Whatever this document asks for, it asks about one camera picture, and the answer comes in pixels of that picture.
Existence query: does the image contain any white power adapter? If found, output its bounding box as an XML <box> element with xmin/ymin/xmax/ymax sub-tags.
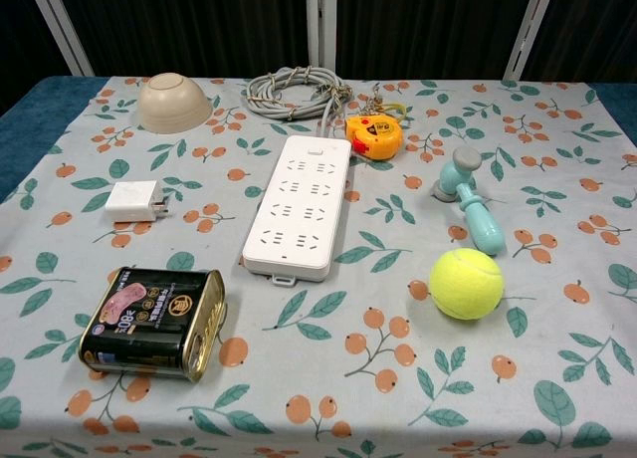
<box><xmin>104</xmin><ymin>180</ymin><xmax>173</xmax><ymax>225</ymax></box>

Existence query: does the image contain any white power strip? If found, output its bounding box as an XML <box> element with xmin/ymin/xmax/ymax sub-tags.
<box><xmin>241</xmin><ymin>134</ymin><xmax>353</xmax><ymax>287</ymax></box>

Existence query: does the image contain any yellow tape measure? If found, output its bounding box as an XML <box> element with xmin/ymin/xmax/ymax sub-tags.
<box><xmin>345</xmin><ymin>101</ymin><xmax>410</xmax><ymax>161</ymax></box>

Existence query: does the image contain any yellow tennis ball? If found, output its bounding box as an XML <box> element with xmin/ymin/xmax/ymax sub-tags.
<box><xmin>428</xmin><ymin>247</ymin><xmax>506</xmax><ymax>322</ymax></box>

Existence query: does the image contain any teal toy hammer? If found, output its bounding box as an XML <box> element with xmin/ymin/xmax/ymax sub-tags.
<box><xmin>431</xmin><ymin>146</ymin><xmax>507</xmax><ymax>257</ymax></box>

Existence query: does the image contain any beige bowl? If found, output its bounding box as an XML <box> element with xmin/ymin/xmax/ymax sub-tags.
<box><xmin>137</xmin><ymin>72</ymin><xmax>213</xmax><ymax>134</ymax></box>

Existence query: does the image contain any floral tablecloth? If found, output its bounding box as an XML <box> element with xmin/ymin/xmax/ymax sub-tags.
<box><xmin>0</xmin><ymin>74</ymin><xmax>637</xmax><ymax>458</ymax></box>

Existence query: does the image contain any black luncheon meat can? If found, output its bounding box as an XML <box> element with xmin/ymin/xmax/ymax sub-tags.
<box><xmin>78</xmin><ymin>266</ymin><xmax>228</xmax><ymax>383</ymax></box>

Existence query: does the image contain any black pleated curtain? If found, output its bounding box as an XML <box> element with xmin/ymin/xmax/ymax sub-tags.
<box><xmin>0</xmin><ymin>0</ymin><xmax>637</xmax><ymax>116</ymax></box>

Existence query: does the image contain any grey coiled power cable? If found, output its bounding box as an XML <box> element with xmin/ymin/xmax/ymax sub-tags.
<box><xmin>242</xmin><ymin>66</ymin><xmax>352</xmax><ymax>136</ymax></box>

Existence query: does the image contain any metal keychain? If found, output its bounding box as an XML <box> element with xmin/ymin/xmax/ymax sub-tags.
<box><xmin>366</xmin><ymin>82</ymin><xmax>389</xmax><ymax>115</ymax></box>

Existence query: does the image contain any white upright frame post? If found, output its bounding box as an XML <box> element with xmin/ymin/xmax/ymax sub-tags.
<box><xmin>305</xmin><ymin>0</ymin><xmax>340</xmax><ymax>77</ymax></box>

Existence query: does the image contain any white slanted frame post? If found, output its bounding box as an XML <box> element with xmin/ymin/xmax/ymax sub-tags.
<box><xmin>502</xmin><ymin>0</ymin><xmax>558</xmax><ymax>82</ymax></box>
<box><xmin>30</xmin><ymin>0</ymin><xmax>96</xmax><ymax>78</ymax></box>

